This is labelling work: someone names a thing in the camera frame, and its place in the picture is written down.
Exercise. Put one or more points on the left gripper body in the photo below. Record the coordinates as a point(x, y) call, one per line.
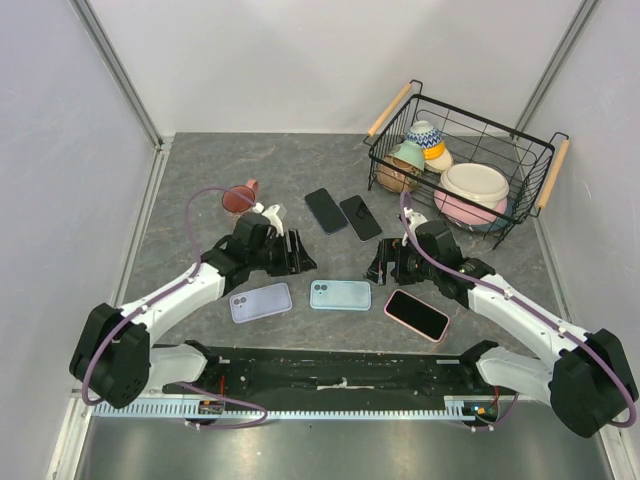
point(266, 257)

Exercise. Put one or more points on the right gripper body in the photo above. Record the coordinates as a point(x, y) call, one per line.
point(413, 267)

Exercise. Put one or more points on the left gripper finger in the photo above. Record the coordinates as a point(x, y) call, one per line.
point(299, 260)
point(281, 256)

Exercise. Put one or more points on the pink phone case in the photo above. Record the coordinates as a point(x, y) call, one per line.
point(387, 312)

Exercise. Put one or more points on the light blue phone case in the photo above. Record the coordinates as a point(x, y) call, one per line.
point(343, 295)

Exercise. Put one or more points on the dark green phone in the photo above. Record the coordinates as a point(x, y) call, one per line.
point(417, 312)

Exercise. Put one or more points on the black phone with stand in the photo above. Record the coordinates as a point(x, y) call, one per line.
point(360, 218)

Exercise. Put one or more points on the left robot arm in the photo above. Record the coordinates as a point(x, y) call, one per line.
point(116, 359)

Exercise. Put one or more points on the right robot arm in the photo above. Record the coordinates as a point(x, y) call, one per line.
point(584, 377)

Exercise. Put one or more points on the lavender phone case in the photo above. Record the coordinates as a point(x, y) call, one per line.
point(260, 303)

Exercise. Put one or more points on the blue-edged black phone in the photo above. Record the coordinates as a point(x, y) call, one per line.
point(325, 210)

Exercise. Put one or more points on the pink floral mug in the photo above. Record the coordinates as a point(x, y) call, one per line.
point(240, 198)

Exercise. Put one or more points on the pink bowl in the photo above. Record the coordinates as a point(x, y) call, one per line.
point(466, 213)

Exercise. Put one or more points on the brown bowl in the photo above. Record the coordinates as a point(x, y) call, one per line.
point(397, 176)

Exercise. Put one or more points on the teal bowl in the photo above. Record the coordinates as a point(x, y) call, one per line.
point(498, 224)

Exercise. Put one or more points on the cream bowl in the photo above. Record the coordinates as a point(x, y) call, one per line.
point(475, 182)

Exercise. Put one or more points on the yellow white bowl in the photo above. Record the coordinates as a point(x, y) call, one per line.
point(437, 158)

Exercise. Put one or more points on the green bowl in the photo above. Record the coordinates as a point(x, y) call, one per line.
point(409, 153)

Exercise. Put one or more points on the blue patterned bowl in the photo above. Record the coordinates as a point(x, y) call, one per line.
point(424, 134)

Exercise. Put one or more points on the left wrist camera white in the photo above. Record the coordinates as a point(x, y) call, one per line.
point(274, 213)

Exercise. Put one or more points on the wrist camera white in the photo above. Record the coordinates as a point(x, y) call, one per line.
point(413, 220)
point(274, 213)

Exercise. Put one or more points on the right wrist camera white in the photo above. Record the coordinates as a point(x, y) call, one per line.
point(413, 220)

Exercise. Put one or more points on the black wire basket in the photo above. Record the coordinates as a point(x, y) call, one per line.
point(530, 165)

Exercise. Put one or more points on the slotted cable duct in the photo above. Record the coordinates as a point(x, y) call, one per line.
point(195, 409)

